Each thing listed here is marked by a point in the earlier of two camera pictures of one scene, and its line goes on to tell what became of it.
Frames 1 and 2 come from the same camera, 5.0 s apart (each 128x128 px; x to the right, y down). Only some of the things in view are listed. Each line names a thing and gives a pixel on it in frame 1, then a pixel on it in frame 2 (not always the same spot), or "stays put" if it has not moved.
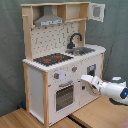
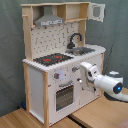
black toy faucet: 71,45 stays put
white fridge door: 89,67 stays put
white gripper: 94,82 → 91,70
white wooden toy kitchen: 57,56 stays put
